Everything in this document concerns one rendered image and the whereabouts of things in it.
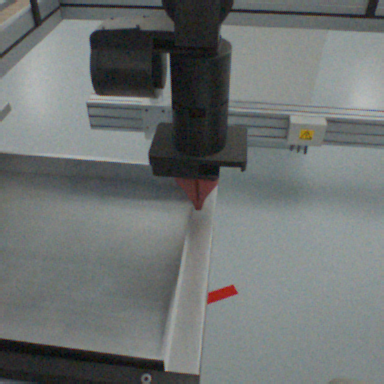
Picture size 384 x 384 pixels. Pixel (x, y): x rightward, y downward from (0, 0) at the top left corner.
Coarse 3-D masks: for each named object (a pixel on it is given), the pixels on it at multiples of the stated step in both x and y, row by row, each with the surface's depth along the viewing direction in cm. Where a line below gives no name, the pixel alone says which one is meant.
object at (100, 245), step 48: (0, 192) 52; (48, 192) 52; (96, 192) 52; (144, 192) 52; (0, 240) 46; (48, 240) 46; (96, 240) 46; (144, 240) 46; (0, 288) 41; (48, 288) 41; (96, 288) 41; (144, 288) 41; (0, 336) 33; (48, 336) 37; (96, 336) 37; (144, 336) 37
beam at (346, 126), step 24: (96, 96) 140; (168, 96) 140; (96, 120) 142; (120, 120) 141; (144, 120) 140; (168, 120) 139; (240, 120) 135; (264, 120) 134; (336, 120) 131; (360, 120) 130; (336, 144) 137; (360, 144) 136
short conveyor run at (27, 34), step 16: (0, 0) 89; (16, 0) 94; (32, 0) 95; (48, 0) 105; (0, 16) 92; (16, 16) 91; (32, 16) 97; (48, 16) 106; (0, 32) 84; (16, 32) 91; (32, 32) 98; (48, 32) 107; (0, 48) 85; (16, 48) 91; (32, 48) 99; (0, 64) 86
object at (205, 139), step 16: (176, 112) 37; (192, 112) 37; (208, 112) 36; (224, 112) 37; (160, 128) 43; (176, 128) 39; (192, 128) 37; (208, 128) 37; (224, 128) 39; (240, 128) 43; (160, 144) 41; (176, 144) 40; (192, 144) 38; (208, 144) 38; (224, 144) 40; (240, 144) 41; (160, 160) 40; (176, 160) 40; (192, 160) 39; (208, 160) 39; (224, 160) 39; (240, 160) 39
